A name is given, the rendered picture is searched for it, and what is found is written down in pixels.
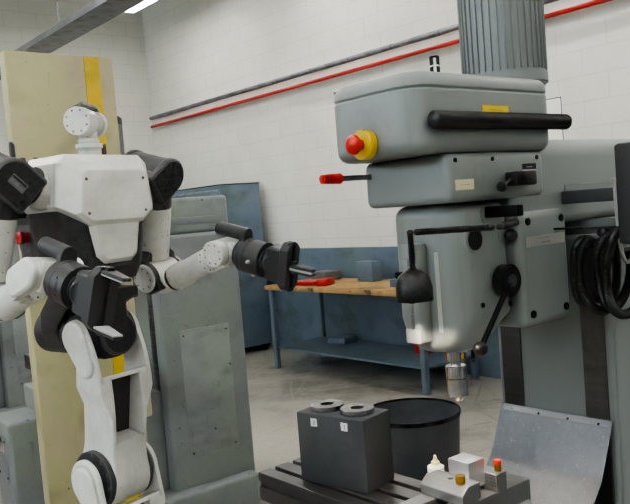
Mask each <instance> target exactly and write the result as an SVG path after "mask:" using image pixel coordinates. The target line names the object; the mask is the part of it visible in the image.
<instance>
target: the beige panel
mask: <svg viewBox="0 0 630 504"><path fill-rule="evenodd" d="M0 72H1V82H2V92H3V101H4V111H5V121H6V131H7V140H8V150H9V142H12V143H14V145H15V153H16V158H26V161H30V160H33V158H34V157H38V159H39V158H45V157H50V156H56V155H62V154H79V151H78V150H76V147H75V145H76V144H78V139H79V136H78V135H73V134H71V133H69V132H68V131H67V130H66V128H65V127H64V123H63V118H64V115H65V113H66V111H67V110H68V109H69V108H70V107H72V106H74V105H76V104H78V103H80V102H85V103H88V104H92V105H95V106H97V108H98V110H99V112H100V113H101V114H102V115H104V117H105V118H106V120H107V123H108V127H107V131H106V132H105V134H104V135H103V136H101V137H99V140H100V143H102V144H106V149H107V155H121V152H120V142H119V131H118V121H117V110H116V99H115V89H114V78H113V68H112V59H111V58H109V57H94V56H79V55H65V54H50V53H36V52H21V51H6V50H4V51H2V52H1V53H0ZM47 298H48V296H47V295H46V293H45V295H44V297H43V298H41V299H40V300H38V301H37V302H35V303H34V304H32V305H31V306H29V307H28V308H27V309H26V310H25V311H26V313H25V316H26V325H27V335H28V345H29V355H30V364H31V374H32V384H33V394H34V403H35V413H36V423H37V433H38V442H39V452H40V462H41V472H42V481H43V491H44V501H45V504H80V502H79V500H78V498H77V496H76V494H75V492H74V490H73V486H72V481H71V473H72V469H73V467H74V465H75V464H76V462H77V461H76V460H77V459H78V458H79V456H80V455H81V454H82V453H83V450H84V444H85V421H84V403H83V401H82V398H81V396H80V394H79V392H78V390H77V387H76V367H75V365H74V363H73V361H72V359H71V358H70V356H69V354H68V353H62V352H50V351H46V350H44V349H42V348H41V347H40V346H39V345H38V344H37V342H36V340H35V337H34V326H35V322H36V320H37V318H38V317H39V315H40V313H41V311H42V309H43V307H44V305H45V303H46V300H47ZM98 362H99V366H100V371H101V376H102V378H104V377H108V376H111V375H115V374H119V373H122V372H124V355H123V354H122V355H121V356H118V357H114V358H109V359H98Z"/></svg>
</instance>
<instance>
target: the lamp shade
mask: <svg viewBox="0 0 630 504"><path fill-rule="evenodd" d="M395 289H396V302H397V303H421V302H428V301H432V300H434V297H433V285H432V283H431V280H430V278H429V275H428V274H427V273H425V272H424V271H422V270H419V269H417V268H416V269H408V270H406V271H404V272H403V273H401V274H400V275H399V276H398V279H397V284H396V288H395Z"/></svg>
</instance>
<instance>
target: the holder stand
mask: <svg viewBox="0 0 630 504"><path fill-rule="evenodd" d="M297 423H298V435H299V447H300V459H301V471H302V479H303V480H306V481H311V482H315V483H320V484H325V485H329V486H334V487H339V488H343V489H348V490H353V491H357V492H362V493H367V494H369V493H371V492H372V491H374V490H376V489H378V488H379V487H381V486H383V485H384V484H386V483H388V482H390V481H391V480H393V479H394V469H393V456H392V443H391V429H390V416H389V410H388V409H382V408H374V405H372V404H369V403H353V404H344V402H343V401H342V400H337V399H327V400H319V401H316V402H313V403H311V405H310V407H308V408H306V409H303V410H301V411H298V412H297Z"/></svg>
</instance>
